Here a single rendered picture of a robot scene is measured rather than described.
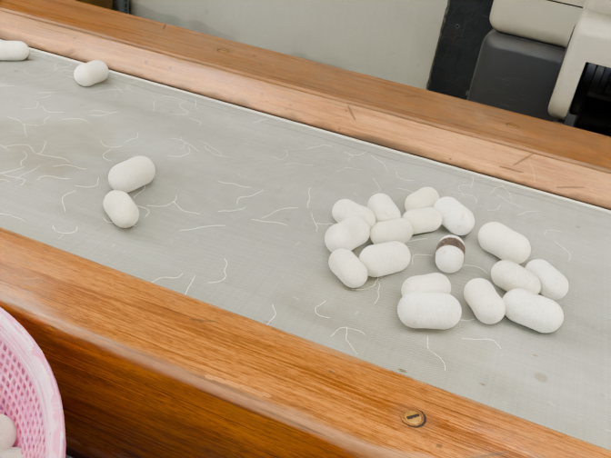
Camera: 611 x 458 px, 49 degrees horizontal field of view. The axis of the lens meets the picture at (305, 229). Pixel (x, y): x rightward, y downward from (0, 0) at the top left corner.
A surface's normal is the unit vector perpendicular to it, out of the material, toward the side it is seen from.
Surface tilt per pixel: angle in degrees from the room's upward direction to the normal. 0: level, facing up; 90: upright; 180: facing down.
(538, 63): 90
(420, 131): 45
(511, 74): 90
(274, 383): 0
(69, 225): 0
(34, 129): 0
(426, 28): 90
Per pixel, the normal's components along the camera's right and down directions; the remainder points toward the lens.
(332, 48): -0.41, 0.41
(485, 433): 0.13, -0.84
